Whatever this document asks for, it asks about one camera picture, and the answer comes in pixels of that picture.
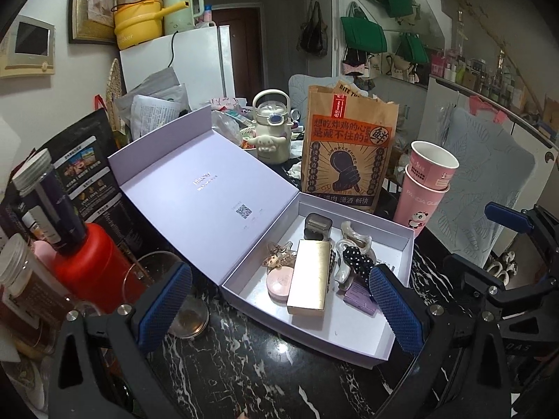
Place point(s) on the small beige hair clip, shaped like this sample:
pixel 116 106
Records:
pixel 280 256

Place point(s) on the brown printed paper bag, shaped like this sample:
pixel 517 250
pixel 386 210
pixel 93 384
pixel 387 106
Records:
pixel 347 143

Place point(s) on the purple small item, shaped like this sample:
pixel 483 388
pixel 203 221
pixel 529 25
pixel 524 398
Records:
pixel 359 297

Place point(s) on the dark blue bottle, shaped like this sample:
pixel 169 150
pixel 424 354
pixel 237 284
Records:
pixel 47 203

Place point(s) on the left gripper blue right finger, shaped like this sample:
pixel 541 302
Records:
pixel 401 306

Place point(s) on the green electric kettle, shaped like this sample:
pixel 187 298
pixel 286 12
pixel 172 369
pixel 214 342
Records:
pixel 183 19

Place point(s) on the white pearl hair claw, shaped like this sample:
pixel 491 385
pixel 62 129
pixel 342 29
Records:
pixel 343 275

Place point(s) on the red canister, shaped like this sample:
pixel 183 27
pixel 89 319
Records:
pixel 96 272

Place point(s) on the lilac open gift box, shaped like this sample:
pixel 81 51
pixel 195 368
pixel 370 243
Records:
pixel 223 210

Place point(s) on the green tote bag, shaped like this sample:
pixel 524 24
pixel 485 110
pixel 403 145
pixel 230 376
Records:
pixel 362 34

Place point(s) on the beige wall intercom panel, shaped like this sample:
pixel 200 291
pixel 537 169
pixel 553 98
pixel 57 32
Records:
pixel 28 49

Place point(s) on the small dark square case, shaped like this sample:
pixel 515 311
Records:
pixel 317 227

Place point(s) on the black printed brochure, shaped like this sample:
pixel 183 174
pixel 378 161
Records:
pixel 80 154

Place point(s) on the brown spice jar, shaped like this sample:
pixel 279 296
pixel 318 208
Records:
pixel 33 303

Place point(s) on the upper pink paper cup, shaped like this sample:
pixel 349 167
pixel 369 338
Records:
pixel 431 165

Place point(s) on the clear drinking glass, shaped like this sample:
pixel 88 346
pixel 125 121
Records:
pixel 193 316

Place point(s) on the lower pink panda cup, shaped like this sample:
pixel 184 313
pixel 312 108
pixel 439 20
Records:
pixel 417 203

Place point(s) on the pink round compact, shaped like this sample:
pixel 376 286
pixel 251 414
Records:
pixel 278 283

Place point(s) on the gold rectangular box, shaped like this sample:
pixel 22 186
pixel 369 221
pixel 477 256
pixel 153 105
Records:
pixel 310 278

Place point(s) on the white refrigerator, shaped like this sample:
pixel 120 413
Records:
pixel 201 59

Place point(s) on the grey leaf pattern chair cover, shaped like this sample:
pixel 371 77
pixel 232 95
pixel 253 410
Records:
pixel 492 167

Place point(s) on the cream cartoon water bottle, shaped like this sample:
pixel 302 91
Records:
pixel 274 118

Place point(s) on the black polka dot scrunchie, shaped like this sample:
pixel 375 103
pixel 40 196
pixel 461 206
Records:
pixel 359 263

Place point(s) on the framed picture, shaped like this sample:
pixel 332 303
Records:
pixel 91 21

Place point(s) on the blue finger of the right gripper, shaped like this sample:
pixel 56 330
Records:
pixel 509 218

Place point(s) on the yellow pot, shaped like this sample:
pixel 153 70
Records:
pixel 141 21

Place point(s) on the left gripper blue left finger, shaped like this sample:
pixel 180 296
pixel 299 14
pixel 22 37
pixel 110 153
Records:
pixel 158 305

